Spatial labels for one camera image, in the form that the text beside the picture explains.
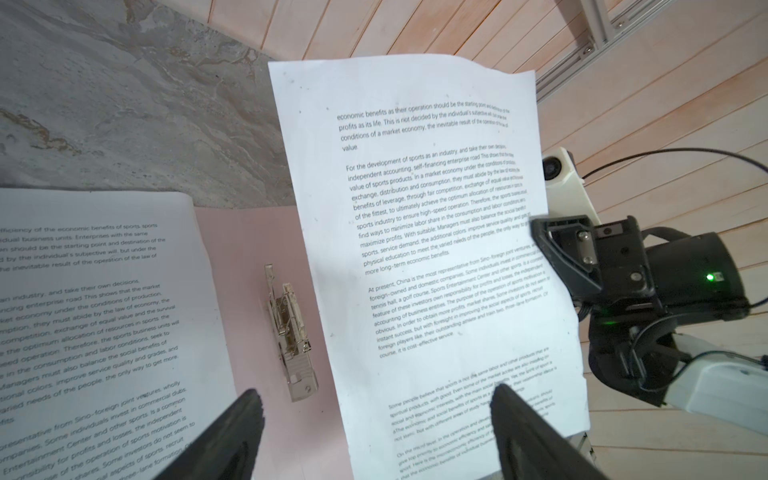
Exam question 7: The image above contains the right aluminium frame post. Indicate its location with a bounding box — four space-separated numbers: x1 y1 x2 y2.
536 0 671 103

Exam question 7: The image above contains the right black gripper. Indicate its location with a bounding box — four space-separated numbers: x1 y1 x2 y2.
530 215 750 406

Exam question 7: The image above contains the metal folder clip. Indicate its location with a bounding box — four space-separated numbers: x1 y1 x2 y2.
264 264 319 402

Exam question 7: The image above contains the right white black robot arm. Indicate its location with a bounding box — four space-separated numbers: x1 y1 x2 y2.
531 216 767 434

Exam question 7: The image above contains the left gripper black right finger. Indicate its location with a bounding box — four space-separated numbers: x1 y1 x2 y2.
490 384 606 480

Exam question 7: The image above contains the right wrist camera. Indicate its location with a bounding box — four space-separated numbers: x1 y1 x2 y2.
542 147 600 225

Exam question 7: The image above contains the pink file folder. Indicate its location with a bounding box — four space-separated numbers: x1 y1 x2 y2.
196 206 353 479

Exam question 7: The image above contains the printed paper sheet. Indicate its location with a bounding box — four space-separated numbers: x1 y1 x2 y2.
269 54 590 479
1 189 236 479

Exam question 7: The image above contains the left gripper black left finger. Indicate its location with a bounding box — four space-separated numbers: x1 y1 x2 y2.
156 389 265 480

